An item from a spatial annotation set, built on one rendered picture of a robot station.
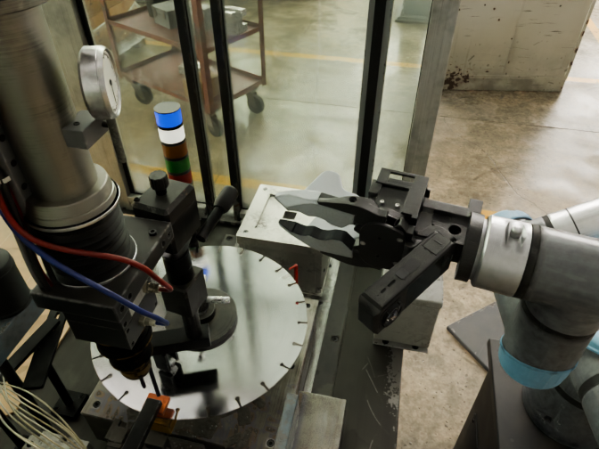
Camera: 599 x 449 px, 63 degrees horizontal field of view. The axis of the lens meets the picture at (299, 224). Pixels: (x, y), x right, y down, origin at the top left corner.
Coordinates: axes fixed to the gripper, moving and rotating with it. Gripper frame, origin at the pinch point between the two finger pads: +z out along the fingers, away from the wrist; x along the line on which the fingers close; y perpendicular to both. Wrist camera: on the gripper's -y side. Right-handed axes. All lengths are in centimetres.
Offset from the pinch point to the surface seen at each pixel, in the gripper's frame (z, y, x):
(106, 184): 9.6, -11.9, 13.3
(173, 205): 9.4, -6.0, 4.9
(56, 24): 66, 37, -5
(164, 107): 33.7, 24.2, -9.5
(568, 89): -76, 316, -175
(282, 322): 3.2, 0.6, -26.7
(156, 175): 11.5, -4.6, 7.1
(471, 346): -37, 66, -132
